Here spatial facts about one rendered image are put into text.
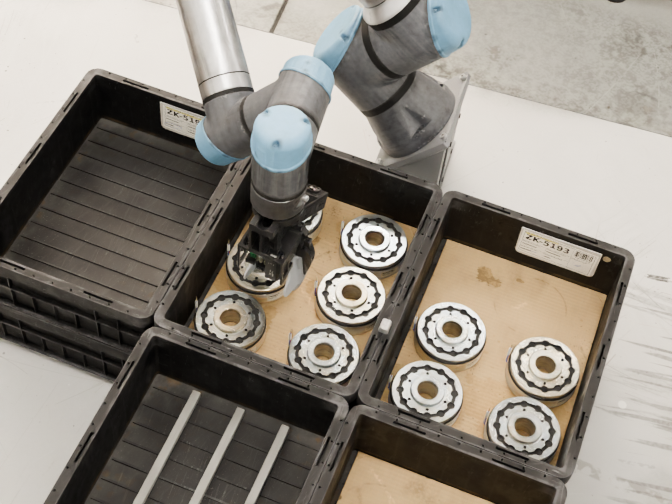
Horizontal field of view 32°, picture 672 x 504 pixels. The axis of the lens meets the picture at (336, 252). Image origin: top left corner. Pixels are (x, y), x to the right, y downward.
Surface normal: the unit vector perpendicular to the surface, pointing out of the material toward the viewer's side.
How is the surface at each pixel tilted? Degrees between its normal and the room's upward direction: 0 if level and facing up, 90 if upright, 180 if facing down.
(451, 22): 51
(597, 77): 0
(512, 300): 0
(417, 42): 83
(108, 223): 0
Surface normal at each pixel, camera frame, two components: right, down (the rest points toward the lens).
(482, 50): 0.07, -0.59
